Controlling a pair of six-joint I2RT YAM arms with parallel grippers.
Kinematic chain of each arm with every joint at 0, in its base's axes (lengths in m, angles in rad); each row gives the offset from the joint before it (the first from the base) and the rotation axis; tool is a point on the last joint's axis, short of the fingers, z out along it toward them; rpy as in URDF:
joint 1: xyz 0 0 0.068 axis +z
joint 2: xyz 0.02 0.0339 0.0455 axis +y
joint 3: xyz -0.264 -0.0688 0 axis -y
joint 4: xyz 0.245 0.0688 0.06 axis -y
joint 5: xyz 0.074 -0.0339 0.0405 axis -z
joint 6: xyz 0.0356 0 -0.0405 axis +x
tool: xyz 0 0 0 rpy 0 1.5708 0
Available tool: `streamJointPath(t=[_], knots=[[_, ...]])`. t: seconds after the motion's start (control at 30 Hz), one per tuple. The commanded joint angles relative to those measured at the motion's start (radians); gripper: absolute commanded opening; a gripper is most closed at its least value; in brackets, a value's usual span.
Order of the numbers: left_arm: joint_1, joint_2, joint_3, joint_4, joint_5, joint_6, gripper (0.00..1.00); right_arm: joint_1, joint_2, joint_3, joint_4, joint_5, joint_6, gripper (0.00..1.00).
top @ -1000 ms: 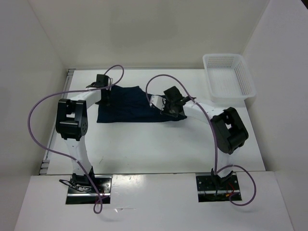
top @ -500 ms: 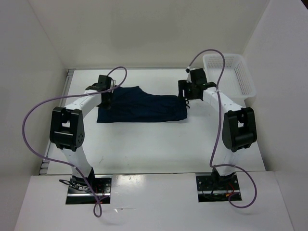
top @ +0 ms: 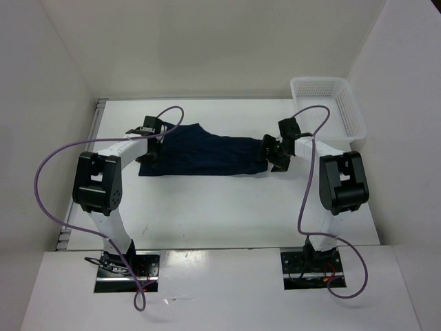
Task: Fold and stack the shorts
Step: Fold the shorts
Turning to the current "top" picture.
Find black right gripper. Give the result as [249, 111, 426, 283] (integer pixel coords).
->
[254, 134, 291, 172]

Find navy blue shorts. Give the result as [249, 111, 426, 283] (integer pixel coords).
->
[139, 123, 268, 177]

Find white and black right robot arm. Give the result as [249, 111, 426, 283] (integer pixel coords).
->
[256, 117, 369, 271]

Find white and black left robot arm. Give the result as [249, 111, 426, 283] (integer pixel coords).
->
[72, 116, 166, 276]

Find white perforated plastic basket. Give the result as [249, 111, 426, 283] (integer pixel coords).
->
[290, 77, 367, 143]

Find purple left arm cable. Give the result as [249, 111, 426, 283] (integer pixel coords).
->
[33, 106, 185, 311]

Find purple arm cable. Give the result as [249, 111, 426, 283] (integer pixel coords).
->
[33, 106, 185, 311]
[291, 106, 369, 298]

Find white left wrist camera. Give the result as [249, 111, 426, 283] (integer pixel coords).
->
[156, 125, 167, 143]

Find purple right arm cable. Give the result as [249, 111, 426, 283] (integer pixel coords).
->
[291, 106, 369, 298]

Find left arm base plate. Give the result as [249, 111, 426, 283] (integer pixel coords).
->
[90, 251, 160, 294]

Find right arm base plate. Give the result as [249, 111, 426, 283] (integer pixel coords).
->
[280, 248, 347, 290]

